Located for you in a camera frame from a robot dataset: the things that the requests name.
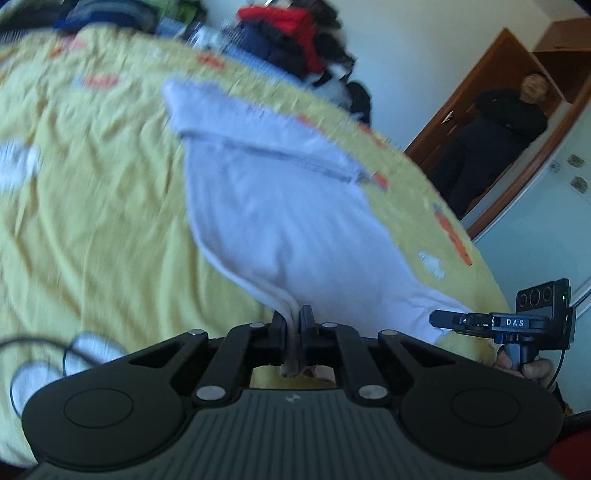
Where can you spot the small wall sticker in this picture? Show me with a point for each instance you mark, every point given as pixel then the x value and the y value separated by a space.
pixel 554 167
pixel 576 160

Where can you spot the black crumpled garment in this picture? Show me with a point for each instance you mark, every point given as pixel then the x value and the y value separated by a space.
pixel 318 11

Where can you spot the red jacket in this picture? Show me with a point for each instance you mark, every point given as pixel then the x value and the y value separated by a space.
pixel 277 16

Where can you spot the large black bag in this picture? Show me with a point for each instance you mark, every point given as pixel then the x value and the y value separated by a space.
pixel 360 101

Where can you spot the brown wooden door frame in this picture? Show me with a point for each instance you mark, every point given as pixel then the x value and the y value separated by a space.
pixel 568 32

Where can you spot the stack of folded dark clothes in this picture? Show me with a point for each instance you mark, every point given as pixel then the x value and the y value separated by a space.
pixel 106 11

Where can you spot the brown wooden door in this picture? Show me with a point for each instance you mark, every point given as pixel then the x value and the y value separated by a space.
pixel 443 92

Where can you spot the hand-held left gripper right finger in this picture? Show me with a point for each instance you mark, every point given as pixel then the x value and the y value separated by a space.
pixel 308 341

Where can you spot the yellow printed bed sheet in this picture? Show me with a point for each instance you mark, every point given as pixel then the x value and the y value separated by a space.
pixel 92 207

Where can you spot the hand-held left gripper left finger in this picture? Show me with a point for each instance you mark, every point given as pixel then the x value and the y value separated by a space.
pixel 281 341

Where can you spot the dark grey garment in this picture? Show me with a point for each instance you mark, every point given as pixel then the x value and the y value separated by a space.
pixel 334 48

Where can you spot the person's red garment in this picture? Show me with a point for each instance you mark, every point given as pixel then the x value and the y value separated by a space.
pixel 572 461

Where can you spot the person's right hand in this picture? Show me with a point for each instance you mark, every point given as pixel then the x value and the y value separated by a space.
pixel 540 371

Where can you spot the green chair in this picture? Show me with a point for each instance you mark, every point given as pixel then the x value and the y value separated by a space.
pixel 180 9

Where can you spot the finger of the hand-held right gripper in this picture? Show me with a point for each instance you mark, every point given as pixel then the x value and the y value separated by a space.
pixel 445 319

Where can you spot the white crumpled cloth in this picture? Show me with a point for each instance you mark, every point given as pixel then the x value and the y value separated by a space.
pixel 207 37

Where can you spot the navy padded jacket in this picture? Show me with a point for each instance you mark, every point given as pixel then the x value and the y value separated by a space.
pixel 268 46

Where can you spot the white long-sleeve shirt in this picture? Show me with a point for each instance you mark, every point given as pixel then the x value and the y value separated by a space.
pixel 286 212

